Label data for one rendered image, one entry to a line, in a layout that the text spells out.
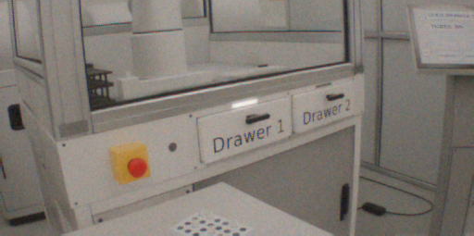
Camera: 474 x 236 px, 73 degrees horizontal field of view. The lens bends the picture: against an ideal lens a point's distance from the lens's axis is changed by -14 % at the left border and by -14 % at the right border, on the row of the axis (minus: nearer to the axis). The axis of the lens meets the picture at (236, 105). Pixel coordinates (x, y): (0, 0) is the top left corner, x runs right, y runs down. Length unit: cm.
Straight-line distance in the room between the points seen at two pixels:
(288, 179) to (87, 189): 61
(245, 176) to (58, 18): 62
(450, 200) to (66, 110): 152
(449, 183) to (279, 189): 85
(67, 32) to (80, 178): 29
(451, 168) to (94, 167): 138
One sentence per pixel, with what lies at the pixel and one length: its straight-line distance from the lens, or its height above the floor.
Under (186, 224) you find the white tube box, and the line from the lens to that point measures 69.
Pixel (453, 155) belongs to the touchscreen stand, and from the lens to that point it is 166.
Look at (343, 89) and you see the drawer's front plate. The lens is 122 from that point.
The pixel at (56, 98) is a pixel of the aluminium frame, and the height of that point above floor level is 103.
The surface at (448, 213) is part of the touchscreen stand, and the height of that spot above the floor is 30.
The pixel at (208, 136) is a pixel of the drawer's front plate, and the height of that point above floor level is 88.
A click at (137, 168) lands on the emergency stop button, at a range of 74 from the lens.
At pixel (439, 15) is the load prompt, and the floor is 116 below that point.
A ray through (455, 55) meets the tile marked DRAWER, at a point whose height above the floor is 100.
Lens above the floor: 114
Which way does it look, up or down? 13 degrees down
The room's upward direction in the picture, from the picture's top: 3 degrees counter-clockwise
